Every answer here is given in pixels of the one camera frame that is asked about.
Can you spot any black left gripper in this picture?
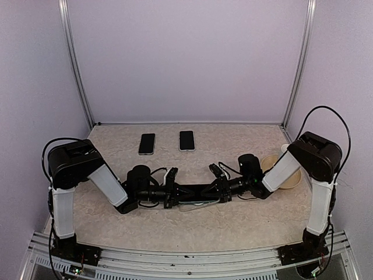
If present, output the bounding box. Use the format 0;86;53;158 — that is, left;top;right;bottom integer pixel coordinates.
136;178;195;208

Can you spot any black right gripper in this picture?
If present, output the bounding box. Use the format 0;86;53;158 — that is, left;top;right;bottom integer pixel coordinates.
200;175;252;202

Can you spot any clear case horizontal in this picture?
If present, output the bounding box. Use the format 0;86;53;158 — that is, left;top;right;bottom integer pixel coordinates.
178;200;219;212

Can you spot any lavender phone case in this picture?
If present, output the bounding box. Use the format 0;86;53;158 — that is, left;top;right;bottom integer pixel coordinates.
178;130;196;152

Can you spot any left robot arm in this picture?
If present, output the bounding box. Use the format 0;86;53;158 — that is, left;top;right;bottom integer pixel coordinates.
41;137;178;260

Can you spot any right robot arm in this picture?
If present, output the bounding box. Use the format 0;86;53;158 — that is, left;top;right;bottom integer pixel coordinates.
201;131;343;236

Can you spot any beige round plate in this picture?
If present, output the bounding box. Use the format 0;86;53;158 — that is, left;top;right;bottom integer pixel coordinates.
261;155;302;190

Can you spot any light blue cup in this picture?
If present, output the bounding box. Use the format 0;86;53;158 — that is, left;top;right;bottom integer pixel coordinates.
278;144;289;159

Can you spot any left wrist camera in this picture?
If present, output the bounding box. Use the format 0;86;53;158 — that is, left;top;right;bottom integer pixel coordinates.
164;167;178;186

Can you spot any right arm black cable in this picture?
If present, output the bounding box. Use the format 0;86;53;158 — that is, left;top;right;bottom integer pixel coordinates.
220;105;351;202

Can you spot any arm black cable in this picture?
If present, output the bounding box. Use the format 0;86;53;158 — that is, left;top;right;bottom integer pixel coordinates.
220;105;351;202
41;137;88;181

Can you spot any front aluminium rail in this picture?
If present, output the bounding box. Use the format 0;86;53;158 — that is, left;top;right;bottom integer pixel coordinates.
20;230;359;280

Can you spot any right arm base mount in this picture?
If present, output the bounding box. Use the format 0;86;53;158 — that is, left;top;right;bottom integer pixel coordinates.
277;227;329;265

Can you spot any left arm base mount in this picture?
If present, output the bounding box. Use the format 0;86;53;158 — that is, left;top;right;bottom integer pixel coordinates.
51;235;102;267

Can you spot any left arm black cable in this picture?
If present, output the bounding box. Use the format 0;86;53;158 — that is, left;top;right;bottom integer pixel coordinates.
41;137;88;181

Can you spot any right aluminium frame post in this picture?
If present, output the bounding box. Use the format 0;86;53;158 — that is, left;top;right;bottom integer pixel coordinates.
281;0;316;129

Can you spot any aluminium frame post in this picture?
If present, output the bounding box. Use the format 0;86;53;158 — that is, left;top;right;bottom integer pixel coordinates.
58;0;95;130
281;0;316;129

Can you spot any left aluminium frame post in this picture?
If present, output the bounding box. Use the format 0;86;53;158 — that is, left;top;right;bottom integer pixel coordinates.
58;0;95;130

